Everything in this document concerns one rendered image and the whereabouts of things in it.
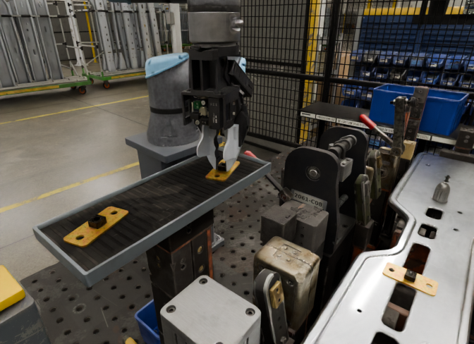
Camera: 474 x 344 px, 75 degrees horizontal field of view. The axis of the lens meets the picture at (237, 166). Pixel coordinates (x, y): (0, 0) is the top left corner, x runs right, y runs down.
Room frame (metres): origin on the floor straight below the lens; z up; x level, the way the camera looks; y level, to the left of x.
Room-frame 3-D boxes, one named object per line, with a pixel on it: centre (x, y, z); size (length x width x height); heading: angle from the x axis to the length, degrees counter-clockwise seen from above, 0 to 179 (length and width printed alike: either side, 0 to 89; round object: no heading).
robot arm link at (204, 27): (0.49, 0.03, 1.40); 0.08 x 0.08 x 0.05
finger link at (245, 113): (0.50, 0.00, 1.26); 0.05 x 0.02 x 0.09; 70
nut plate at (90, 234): (0.34, 0.19, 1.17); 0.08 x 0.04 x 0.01; 158
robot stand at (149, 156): (0.86, 0.19, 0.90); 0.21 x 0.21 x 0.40; 47
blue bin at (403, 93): (1.23, -0.72, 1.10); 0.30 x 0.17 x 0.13; 46
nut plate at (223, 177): (0.51, 0.02, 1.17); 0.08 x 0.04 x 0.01; 160
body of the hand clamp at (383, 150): (0.87, -0.46, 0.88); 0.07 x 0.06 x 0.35; 52
